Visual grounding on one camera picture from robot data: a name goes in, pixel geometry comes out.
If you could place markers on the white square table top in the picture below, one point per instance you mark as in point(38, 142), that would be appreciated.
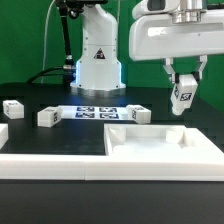
point(143, 140)

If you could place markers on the white fence obstacle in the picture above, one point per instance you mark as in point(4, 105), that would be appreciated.
point(167, 167)

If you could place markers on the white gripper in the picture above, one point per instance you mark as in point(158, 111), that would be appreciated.
point(157, 37)

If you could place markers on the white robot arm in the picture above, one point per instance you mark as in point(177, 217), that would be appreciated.
point(98, 71)

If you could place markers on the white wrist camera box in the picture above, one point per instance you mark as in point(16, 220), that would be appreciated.
point(149, 7)

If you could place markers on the black camera pole with cables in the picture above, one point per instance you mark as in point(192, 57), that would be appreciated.
point(66, 8)

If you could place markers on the sheet of fiducial markers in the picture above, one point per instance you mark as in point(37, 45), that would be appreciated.
point(94, 112)

